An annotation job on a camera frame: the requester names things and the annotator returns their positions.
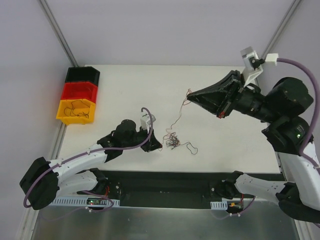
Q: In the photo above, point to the white cable duct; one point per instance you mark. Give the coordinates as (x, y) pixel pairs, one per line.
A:
(83, 201)
(219, 205)

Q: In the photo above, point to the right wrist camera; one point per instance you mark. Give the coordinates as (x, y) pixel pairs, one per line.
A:
(252, 65)

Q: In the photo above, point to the right white cable duct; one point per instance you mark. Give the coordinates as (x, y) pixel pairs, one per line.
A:
(219, 205)

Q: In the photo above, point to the red storage bin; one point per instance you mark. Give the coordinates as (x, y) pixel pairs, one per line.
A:
(79, 90)

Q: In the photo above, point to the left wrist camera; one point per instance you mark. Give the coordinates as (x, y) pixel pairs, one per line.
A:
(145, 121)

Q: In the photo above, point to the left white cable duct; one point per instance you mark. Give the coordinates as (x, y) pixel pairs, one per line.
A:
(83, 201)

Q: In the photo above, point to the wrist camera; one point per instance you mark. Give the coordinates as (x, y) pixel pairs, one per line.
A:
(145, 121)
(252, 65)

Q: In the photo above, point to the left aluminium frame post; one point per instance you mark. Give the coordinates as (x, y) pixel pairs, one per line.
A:
(58, 32)

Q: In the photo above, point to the yellow storage bin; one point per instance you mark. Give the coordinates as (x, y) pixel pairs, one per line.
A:
(76, 111)

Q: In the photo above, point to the black storage bin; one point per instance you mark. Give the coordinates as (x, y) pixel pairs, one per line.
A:
(82, 74)

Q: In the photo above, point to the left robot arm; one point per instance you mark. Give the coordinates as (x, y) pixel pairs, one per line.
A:
(47, 179)

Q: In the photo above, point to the aluminium frame post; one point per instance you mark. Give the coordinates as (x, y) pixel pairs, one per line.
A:
(280, 29)
(58, 32)

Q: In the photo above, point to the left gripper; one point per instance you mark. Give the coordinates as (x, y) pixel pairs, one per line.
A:
(147, 141)

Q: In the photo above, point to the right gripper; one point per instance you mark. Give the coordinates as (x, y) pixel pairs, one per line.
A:
(230, 95)

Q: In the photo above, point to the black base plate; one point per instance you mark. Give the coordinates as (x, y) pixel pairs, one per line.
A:
(184, 190)

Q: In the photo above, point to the right aluminium frame post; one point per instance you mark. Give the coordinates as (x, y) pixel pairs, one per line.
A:
(280, 29)

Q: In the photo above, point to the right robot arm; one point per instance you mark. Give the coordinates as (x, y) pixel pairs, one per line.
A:
(281, 109)

